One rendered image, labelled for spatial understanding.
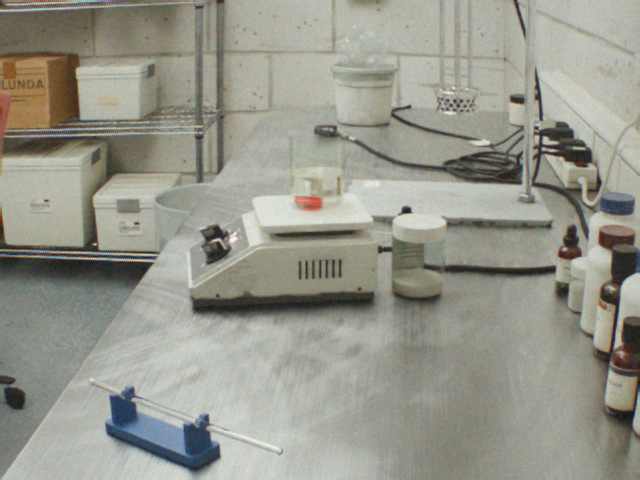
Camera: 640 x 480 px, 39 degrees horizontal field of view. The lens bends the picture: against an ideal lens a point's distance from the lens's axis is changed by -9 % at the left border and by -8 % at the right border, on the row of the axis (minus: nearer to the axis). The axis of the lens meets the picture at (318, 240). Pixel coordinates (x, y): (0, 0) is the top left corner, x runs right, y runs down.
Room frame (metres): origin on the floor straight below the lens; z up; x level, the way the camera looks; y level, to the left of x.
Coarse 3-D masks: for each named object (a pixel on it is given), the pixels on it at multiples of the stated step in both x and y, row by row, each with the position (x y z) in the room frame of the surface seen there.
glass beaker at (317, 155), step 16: (320, 128) 1.09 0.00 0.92; (288, 144) 1.06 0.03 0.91; (304, 144) 1.03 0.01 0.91; (320, 144) 1.03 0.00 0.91; (336, 144) 1.03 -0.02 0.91; (304, 160) 1.03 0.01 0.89; (320, 160) 1.03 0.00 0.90; (336, 160) 1.03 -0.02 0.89; (304, 176) 1.03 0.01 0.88; (320, 176) 1.03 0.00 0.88; (336, 176) 1.03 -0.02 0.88; (304, 192) 1.03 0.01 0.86; (320, 192) 1.03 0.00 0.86; (336, 192) 1.03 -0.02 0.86; (304, 208) 1.03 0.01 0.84; (320, 208) 1.03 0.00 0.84; (336, 208) 1.03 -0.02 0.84
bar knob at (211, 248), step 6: (210, 240) 1.00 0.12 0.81; (216, 240) 0.99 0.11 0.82; (204, 246) 1.00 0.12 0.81; (210, 246) 1.00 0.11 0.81; (216, 246) 0.99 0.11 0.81; (222, 246) 0.99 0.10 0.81; (228, 246) 1.00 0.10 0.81; (204, 252) 1.00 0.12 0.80; (210, 252) 1.00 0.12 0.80; (216, 252) 0.99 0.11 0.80; (222, 252) 0.99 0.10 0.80; (210, 258) 0.99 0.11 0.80; (216, 258) 0.98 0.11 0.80
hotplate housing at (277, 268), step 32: (256, 224) 1.04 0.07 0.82; (256, 256) 0.97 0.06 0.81; (288, 256) 0.97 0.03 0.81; (320, 256) 0.98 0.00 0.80; (352, 256) 0.98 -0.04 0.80; (192, 288) 0.96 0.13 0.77; (224, 288) 0.96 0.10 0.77; (256, 288) 0.97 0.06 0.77; (288, 288) 0.97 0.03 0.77; (320, 288) 0.98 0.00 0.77; (352, 288) 0.98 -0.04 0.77
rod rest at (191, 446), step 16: (112, 400) 0.68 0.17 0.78; (128, 400) 0.69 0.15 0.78; (112, 416) 0.68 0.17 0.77; (128, 416) 0.69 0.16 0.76; (144, 416) 0.69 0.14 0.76; (208, 416) 0.65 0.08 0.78; (112, 432) 0.67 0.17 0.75; (128, 432) 0.66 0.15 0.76; (144, 432) 0.66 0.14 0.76; (160, 432) 0.66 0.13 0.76; (176, 432) 0.67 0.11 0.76; (192, 432) 0.63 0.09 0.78; (208, 432) 0.65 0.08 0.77; (144, 448) 0.65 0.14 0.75; (160, 448) 0.64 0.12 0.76; (176, 448) 0.64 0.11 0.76; (192, 448) 0.63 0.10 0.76; (208, 448) 0.64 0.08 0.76; (192, 464) 0.63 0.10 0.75
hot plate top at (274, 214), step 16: (256, 208) 1.04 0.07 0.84; (272, 208) 1.04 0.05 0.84; (288, 208) 1.04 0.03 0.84; (352, 208) 1.04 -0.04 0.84; (272, 224) 0.98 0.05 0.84; (288, 224) 0.98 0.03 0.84; (304, 224) 0.98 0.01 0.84; (320, 224) 0.98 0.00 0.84; (336, 224) 0.99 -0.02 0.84; (352, 224) 0.99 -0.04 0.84; (368, 224) 0.99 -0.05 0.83
